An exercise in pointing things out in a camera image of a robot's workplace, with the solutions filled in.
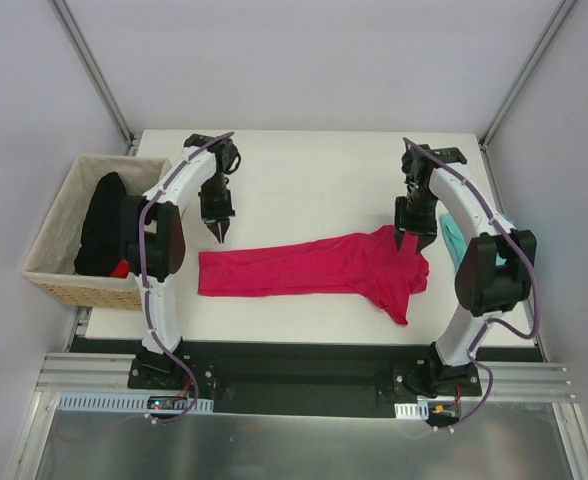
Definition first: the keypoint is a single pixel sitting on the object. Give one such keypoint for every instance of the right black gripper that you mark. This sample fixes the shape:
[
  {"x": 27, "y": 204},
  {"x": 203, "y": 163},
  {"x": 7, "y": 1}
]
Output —
[{"x": 415, "y": 228}]

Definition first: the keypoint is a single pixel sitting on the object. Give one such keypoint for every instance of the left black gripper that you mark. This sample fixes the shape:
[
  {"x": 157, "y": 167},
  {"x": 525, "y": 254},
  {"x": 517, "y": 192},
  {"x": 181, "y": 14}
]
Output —
[{"x": 217, "y": 216}]

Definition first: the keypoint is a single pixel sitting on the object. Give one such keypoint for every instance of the pink t shirt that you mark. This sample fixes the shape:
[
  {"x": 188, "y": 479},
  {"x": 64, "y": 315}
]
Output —
[{"x": 371, "y": 265}]

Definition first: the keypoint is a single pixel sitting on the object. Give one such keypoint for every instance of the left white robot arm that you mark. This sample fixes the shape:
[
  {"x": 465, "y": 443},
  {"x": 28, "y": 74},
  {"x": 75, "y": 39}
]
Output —
[{"x": 152, "y": 239}]

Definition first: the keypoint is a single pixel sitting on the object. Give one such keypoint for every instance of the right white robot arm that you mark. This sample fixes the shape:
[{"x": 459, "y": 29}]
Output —
[{"x": 496, "y": 282}]

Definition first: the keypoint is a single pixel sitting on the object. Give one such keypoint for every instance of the folded teal t shirt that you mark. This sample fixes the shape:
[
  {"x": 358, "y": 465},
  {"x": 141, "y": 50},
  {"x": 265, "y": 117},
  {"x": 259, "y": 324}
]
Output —
[{"x": 453, "y": 239}]

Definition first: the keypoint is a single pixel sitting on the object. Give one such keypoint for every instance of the red t shirt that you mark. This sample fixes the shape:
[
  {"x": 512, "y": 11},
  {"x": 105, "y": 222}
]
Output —
[{"x": 121, "y": 270}]

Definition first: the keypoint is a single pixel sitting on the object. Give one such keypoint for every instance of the black t shirt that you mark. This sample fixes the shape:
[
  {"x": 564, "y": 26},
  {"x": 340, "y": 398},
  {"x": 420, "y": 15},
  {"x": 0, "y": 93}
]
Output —
[{"x": 99, "y": 250}]

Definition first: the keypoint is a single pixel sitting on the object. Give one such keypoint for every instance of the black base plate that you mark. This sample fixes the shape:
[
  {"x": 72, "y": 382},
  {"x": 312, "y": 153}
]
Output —
[{"x": 358, "y": 381}]

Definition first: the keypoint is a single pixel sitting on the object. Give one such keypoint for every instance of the right white cable duct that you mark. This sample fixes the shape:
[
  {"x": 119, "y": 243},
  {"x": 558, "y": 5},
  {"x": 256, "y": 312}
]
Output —
[{"x": 412, "y": 411}]

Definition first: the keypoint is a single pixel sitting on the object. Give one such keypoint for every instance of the white cable duct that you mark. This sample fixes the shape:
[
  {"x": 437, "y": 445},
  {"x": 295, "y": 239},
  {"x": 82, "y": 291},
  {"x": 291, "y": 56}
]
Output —
[
  {"x": 412, "y": 411},
  {"x": 132, "y": 403}
]

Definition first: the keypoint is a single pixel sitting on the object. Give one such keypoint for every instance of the aluminium rail frame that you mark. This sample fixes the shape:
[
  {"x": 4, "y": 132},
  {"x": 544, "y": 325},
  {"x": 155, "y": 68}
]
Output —
[{"x": 528, "y": 423}]

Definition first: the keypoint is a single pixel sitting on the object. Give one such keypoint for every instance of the left white cable duct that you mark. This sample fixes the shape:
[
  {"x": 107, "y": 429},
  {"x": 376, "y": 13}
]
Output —
[{"x": 132, "y": 403}]

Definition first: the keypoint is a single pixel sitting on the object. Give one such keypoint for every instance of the left rear aluminium post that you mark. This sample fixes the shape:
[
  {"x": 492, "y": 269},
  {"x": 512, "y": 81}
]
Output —
[{"x": 88, "y": 61}]

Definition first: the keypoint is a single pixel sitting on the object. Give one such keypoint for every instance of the aluminium post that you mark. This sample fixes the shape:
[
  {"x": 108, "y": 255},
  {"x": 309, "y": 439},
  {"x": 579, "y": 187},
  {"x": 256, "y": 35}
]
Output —
[
  {"x": 88, "y": 61},
  {"x": 558, "y": 19}
]

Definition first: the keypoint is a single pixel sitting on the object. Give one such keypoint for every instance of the right rear aluminium post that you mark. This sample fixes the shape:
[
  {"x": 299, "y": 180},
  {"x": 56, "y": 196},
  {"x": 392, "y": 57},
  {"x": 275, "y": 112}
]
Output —
[{"x": 558, "y": 19}]

